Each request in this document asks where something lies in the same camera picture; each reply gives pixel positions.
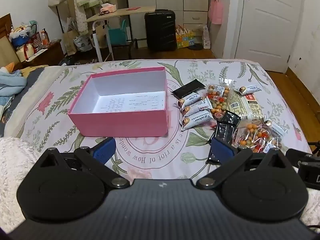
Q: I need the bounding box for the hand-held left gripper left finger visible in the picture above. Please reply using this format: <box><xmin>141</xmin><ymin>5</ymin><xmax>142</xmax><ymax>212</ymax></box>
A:
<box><xmin>31</xmin><ymin>137</ymin><xmax>131</xmax><ymax>189</ymax></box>

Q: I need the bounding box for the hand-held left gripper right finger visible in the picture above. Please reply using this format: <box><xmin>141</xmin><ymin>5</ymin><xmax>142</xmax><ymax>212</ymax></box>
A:
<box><xmin>196</xmin><ymin>137</ymin><xmax>293</xmax><ymax>190</ymax></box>

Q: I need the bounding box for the pink cardboard box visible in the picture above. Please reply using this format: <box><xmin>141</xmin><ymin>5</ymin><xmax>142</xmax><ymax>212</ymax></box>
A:
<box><xmin>67</xmin><ymin>67</ymin><xmax>168</xmax><ymax>138</ymax></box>

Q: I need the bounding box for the clear bag of coated peanuts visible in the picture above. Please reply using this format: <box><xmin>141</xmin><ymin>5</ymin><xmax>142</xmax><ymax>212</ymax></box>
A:
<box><xmin>231</xmin><ymin>121</ymin><xmax>283</xmax><ymax>154</ymax></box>
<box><xmin>206</xmin><ymin>79</ymin><xmax>234</xmax><ymax>120</ymax></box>

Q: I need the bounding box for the large beige snack packet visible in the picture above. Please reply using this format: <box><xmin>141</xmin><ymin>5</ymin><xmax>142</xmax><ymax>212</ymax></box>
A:
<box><xmin>229</xmin><ymin>89</ymin><xmax>265</xmax><ymax>123</ymax></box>

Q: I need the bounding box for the white fluffy blanket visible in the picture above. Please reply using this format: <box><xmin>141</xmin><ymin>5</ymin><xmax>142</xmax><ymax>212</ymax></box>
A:
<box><xmin>0</xmin><ymin>137</ymin><xmax>42</xmax><ymax>230</ymax></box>

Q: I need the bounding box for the dark grey blanket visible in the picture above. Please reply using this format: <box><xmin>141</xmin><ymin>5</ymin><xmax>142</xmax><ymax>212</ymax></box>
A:
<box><xmin>0</xmin><ymin>66</ymin><xmax>50</xmax><ymax>130</ymax></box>

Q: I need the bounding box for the grey patterned bag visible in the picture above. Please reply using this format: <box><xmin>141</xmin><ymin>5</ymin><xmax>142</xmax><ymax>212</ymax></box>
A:
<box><xmin>73</xmin><ymin>35</ymin><xmax>93</xmax><ymax>52</ymax></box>

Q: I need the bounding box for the dark wooden nightstand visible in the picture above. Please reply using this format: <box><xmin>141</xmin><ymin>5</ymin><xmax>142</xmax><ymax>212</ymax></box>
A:
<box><xmin>15</xmin><ymin>40</ymin><xmax>64</xmax><ymax>67</ymax></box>

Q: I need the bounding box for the white plastic bag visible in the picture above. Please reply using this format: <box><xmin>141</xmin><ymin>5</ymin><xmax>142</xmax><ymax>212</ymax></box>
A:
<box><xmin>202</xmin><ymin>25</ymin><xmax>211</xmax><ymax>49</ymax></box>

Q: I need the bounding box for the brown paper bag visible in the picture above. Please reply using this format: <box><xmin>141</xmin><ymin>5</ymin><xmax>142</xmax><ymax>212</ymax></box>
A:
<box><xmin>96</xmin><ymin>24</ymin><xmax>109</xmax><ymax>48</ymax></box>
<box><xmin>62</xmin><ymin>26</ymin><xmax>80</xmax><ymax>55</ymax></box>

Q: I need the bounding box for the light blue cloth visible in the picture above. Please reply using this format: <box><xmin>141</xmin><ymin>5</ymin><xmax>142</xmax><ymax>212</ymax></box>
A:
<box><xmin>0</xmin><ymin>70</ymin><xmax>27</xmax><ymax>105</ymax></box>

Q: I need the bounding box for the teal shopping bag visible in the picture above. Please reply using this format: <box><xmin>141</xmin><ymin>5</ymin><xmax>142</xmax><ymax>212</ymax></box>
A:
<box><xmin>107</xmin><ymin>20</ymin><xmax>127</xmax><ymax>46</ymax></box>

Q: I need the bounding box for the colourful gift bag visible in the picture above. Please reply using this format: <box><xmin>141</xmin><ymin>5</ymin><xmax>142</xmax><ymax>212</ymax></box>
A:
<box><xmin>176</xmin><ymin>25</ymin><xmax>195</xmax><ymax>49</ymax></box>

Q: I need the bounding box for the orange drink bottle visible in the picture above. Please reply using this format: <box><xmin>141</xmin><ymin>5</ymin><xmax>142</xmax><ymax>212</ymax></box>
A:
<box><xmin>40</xmin><ymin>30</ymin><xmax>50</xmax><ymax>47</ymax></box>

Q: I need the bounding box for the white duck toy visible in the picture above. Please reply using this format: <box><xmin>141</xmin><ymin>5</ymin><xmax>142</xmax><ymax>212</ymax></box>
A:
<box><xmin>0</xmin><ymin>62</ymin><xmax>15</xmax><ymax>74</ymax></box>

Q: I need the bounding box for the black suitcase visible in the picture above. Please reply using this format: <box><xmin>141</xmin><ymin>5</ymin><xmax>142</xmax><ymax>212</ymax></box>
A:
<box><xmin>144</xmin><ymin>9</ymin><xmax>177</xmax><ymax>52</ymax></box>

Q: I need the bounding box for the white door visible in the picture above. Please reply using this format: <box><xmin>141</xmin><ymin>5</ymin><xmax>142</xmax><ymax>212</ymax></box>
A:
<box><xmin>234</xmin><ymin>0</ymin><xmax>304</xmax><ymax>73</ymax></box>

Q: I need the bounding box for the folding side table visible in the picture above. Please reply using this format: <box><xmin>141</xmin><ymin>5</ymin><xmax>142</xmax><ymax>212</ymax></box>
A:
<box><xmin>86</xmin><ymin>6</ymin><xmax>157</xmax><ymax>62</ymax></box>

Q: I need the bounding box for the pink hanging bag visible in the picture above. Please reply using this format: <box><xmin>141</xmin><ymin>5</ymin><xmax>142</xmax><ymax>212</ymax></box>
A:
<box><xmin>208</xmin><ymin>0</ymin><xmax>224</xmax><ymax>25</ymax></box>

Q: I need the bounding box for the pink tissue box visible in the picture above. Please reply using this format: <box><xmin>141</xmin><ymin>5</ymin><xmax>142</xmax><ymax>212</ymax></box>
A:
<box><xmin>100</xmin><ymin>3</ymin><xmax>117</xmax><ymax>13</ymax></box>

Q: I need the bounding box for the blue and white bundle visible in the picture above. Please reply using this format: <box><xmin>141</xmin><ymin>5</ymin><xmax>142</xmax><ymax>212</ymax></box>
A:
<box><xmin>9</xmin><ymin>26</ymin><xmax>32</xmax><ymax>47</ymax></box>

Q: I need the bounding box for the wooden headboard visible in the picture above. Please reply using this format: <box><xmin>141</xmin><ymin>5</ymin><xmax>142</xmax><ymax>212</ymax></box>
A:
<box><xmin>0</xmin><ymin>14</ymin><xmax>20</xmax><ymax>70</ymax></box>

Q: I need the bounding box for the white bag with red handle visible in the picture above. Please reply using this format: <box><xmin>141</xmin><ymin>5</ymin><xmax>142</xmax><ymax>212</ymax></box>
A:
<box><xmin>15</xmin><ymin>44</ymin><xmax>35</xmax><ymax>62</ymax></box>

